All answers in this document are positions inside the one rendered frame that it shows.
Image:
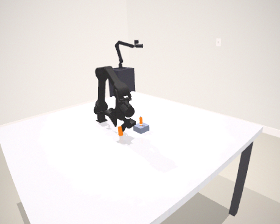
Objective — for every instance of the orange marker cap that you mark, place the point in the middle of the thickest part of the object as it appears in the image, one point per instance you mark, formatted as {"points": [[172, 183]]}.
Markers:
{"points": [[120, 131]]}

